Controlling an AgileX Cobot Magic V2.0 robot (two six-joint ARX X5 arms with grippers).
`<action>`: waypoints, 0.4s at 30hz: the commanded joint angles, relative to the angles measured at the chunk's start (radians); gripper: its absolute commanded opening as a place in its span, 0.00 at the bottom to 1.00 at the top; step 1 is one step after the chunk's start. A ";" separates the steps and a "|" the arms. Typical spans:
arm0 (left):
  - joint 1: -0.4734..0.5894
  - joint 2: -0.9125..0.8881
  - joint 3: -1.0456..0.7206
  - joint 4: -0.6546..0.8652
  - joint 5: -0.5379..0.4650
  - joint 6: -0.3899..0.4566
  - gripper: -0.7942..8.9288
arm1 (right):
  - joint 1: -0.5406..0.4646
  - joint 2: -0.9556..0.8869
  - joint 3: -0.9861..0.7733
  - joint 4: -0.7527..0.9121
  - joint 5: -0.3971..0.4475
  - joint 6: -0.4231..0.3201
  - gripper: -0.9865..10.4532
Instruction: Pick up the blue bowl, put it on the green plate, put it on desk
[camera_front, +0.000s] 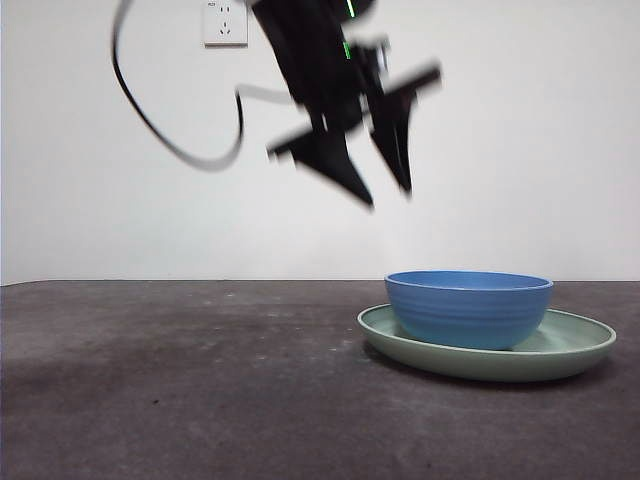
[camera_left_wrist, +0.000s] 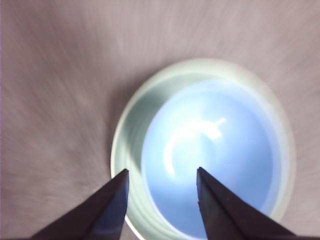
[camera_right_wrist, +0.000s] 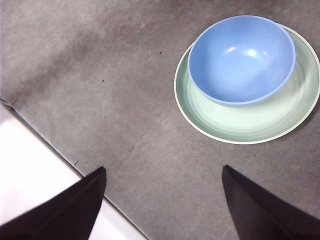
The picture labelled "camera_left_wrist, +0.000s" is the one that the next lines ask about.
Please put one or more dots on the blue ribbed bowl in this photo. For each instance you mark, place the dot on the blue ribbed bowl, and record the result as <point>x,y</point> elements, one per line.
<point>212,162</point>

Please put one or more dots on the light green round plate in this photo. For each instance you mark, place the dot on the light green round plate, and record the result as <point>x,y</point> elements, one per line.
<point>130,125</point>

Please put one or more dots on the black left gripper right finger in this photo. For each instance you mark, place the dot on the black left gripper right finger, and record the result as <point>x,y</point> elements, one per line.
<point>225,215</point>

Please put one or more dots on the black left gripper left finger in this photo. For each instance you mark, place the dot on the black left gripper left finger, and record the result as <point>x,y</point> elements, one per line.
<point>100,215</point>

